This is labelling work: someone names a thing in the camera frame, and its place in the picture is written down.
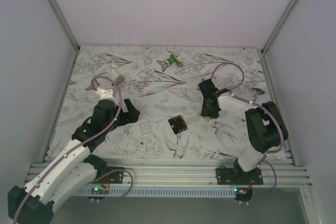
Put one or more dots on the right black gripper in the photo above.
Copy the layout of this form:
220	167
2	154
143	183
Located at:
205	113

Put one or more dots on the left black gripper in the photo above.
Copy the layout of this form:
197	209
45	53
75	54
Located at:
130	116

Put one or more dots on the black fuse box base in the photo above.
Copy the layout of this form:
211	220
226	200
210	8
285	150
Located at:
177	124

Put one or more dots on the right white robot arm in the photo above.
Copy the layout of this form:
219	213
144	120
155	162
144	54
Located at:
265	127

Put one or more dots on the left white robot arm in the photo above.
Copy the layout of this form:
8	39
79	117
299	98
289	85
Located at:
73	168

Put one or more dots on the clear fuse box cover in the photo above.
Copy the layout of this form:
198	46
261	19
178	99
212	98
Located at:
145	128

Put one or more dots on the white and grey pipe fitting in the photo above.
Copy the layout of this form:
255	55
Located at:
114	75

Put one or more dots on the small grey hammer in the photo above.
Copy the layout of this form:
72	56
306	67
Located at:
258	92

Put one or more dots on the floral printed table mat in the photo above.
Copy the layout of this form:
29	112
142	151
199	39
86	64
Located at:
162	92

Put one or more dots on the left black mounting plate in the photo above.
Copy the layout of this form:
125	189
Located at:
108	175

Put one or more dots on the black mounting plate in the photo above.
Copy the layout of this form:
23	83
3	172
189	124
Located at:
108	175
235	176

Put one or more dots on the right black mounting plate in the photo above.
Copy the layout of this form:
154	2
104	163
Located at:
235	176

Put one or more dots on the left controller board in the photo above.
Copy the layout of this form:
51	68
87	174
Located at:
98	190

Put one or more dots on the controller board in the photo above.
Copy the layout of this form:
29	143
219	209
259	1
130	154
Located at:
242	191
98	190

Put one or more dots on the right controller board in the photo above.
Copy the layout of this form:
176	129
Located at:
242	191

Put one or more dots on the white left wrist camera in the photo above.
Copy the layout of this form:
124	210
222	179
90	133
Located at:
107	95

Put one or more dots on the aluminium frame rail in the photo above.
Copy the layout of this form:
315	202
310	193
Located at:
201	172

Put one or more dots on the white slotted cable duct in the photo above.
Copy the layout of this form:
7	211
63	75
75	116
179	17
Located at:
172	192

